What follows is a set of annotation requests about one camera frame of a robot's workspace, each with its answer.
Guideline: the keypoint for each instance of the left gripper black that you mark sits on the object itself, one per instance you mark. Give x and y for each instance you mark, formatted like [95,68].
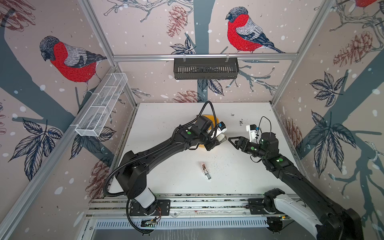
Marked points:
[214,143]

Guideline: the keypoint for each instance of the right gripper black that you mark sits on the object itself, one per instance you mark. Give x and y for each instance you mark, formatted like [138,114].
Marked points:
[242,140]

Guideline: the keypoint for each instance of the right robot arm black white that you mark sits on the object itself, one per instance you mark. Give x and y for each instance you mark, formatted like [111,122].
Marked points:
[322,217]

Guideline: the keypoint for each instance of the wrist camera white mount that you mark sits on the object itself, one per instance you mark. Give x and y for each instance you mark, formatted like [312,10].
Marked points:
[253,131]
[221,128]

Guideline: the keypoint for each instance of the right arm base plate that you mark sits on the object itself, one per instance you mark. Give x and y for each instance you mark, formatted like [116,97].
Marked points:
[256,207]

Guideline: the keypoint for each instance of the yellow plastic tray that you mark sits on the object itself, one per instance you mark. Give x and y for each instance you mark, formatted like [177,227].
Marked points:
[210,118]

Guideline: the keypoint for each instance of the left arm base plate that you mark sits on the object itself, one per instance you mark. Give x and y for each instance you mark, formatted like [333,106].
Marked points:
[157,208]

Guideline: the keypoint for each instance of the white wire mesh shelf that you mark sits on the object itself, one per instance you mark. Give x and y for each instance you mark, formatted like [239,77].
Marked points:
[96,116]

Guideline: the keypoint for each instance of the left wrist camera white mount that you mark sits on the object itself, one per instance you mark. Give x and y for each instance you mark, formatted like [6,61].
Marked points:
[221,128]

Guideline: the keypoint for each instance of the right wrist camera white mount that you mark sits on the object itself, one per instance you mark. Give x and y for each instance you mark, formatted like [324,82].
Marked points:
[253,131]

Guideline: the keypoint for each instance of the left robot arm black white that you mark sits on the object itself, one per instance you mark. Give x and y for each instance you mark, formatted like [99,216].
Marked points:
[132,172]

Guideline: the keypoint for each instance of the black wall basket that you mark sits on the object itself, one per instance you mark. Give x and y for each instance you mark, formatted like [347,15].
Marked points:
[206,69]

